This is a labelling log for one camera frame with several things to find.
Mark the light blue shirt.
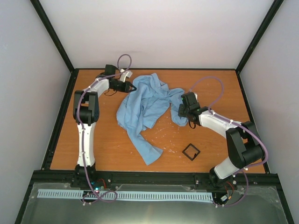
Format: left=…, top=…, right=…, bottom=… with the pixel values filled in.
left=116, top=73, right=188, bottom=166

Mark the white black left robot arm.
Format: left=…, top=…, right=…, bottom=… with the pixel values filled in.
left=73, top=64, right=136, bottom=188

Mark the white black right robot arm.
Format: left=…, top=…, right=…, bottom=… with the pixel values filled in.
left=178, top=92, right=268, bottom=188

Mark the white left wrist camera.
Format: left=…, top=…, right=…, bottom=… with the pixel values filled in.
left=119, top=69, right=133, bottom=82

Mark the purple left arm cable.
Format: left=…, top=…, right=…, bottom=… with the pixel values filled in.
left=77, top=54, right=133, bottom=207

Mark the black square frame tray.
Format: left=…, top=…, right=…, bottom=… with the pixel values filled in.
left=182, top=143, right=200, bottom=161

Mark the light blue slotted cable duct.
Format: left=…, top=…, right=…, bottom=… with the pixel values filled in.
left=36, top=189, right=213, bottom=203

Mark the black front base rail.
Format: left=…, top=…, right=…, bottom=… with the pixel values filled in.
left=29, top=170, right=282, bottom=190

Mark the black left rear frame post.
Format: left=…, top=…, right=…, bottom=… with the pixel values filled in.
left=29, top=0, right=76, bottom=72

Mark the black frame post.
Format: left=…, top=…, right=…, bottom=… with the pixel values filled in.
left=29, top=0, right=76, bottom=72
left=235, top=0, right=284, bottom=75

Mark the black right rear frame post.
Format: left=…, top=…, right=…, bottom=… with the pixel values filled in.
left=235, top=0, right=284, bottom=75

